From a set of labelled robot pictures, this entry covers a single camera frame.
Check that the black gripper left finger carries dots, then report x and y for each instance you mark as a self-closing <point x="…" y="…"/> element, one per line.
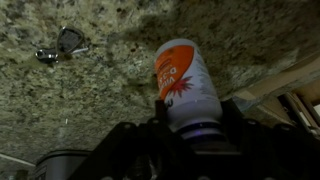
<point x="160" y="123"/>

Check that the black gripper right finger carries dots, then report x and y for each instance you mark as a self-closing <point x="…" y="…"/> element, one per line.
<point x="233" y="119"/>

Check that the white orange vitamin bottle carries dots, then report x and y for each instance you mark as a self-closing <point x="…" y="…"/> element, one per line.
<point x="194" y="110"/>

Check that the dark pot on counter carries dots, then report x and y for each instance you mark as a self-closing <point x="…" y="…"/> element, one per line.
<point x="59" y="164"/>

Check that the car key fob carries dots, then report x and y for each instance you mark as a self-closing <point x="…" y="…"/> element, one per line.
<point x="69" y="41"/>

